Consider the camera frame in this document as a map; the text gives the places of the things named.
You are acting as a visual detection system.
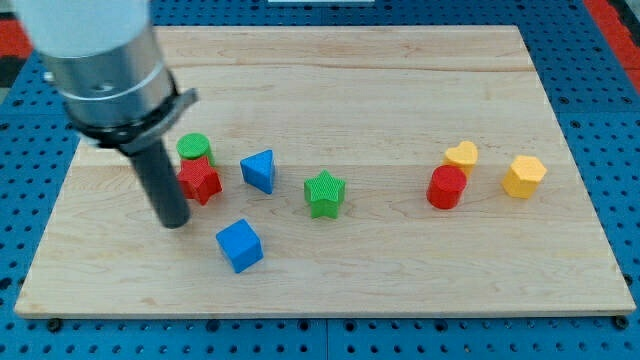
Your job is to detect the red star block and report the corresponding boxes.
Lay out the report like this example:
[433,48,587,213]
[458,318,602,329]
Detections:
[178,156,223,206]

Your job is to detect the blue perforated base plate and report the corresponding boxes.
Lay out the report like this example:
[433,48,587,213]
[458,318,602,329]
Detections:
[1,0,639,359]

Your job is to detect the green star block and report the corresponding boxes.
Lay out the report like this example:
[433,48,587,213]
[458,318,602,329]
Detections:
[304,169,346,219]

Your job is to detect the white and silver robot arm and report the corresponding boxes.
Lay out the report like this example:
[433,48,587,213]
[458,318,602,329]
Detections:
[12,0,198,229]

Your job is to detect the light wooden board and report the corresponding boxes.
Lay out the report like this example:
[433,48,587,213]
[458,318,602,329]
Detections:
[15,25,636,319]

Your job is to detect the blue triangle block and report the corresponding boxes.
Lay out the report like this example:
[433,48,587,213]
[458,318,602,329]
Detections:
[240,149,275,194]

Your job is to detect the blue cube block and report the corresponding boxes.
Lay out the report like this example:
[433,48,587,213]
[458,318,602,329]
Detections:
[215,219,264,273]

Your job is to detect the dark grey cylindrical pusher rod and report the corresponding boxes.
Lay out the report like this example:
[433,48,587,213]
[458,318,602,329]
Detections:
[129,140,191,229]

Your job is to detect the red cylinder block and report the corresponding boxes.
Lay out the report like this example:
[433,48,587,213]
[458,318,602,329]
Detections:
[426,165,467,210]

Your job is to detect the yellow heart block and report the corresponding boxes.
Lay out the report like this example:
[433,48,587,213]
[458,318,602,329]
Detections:
[442,140,479,177]

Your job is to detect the green cylinder block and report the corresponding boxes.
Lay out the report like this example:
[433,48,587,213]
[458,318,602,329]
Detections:
[176,133,215,166]

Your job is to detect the yellow hexagon block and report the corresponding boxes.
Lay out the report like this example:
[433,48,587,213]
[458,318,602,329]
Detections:
[501,155,547,199]

